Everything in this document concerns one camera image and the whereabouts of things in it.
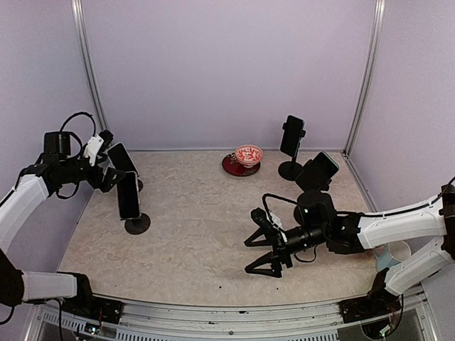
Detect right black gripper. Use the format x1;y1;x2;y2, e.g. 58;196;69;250
245;224;328;278

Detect phone pink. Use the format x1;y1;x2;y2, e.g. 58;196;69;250
117;171;141;220

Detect phone blue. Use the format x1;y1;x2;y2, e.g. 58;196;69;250
107;142;139;179
295;151;339;192

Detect folding phone stand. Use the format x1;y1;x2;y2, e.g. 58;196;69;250
124;213;151;235
136;179;144;193

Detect black pole stand clamp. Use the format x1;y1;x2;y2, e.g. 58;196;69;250
278;134;306;181

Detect black pole stand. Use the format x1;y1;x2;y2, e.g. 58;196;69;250
299;159;331;190

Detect phone black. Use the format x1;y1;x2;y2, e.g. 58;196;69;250
280;115;306;156

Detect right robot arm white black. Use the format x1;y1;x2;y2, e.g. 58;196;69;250
244;184;454;315

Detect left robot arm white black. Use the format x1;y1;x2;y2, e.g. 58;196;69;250
1;130;126;316

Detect red saucer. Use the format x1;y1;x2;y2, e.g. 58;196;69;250
222;153;261;177

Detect red patterned teacup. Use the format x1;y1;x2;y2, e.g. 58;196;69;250
235;145;264;168

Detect light blue mug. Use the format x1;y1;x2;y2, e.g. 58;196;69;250
373;245;399;273

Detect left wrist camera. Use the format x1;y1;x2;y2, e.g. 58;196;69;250
82;130;113;166

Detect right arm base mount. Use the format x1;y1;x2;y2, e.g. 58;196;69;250
338;274;402;323

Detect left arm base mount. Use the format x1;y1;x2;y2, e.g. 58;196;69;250
63;272;124;325

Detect front aluminium rail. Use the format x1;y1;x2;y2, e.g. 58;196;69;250
24;280;438;341

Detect left aluminium frame post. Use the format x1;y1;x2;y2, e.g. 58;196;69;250
70;0;110;130

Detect aluminium frame post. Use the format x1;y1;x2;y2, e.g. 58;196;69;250
343;0;386;158
70;0;110;130

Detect right aluminium frame post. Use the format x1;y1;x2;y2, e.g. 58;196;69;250
343;0;386;158

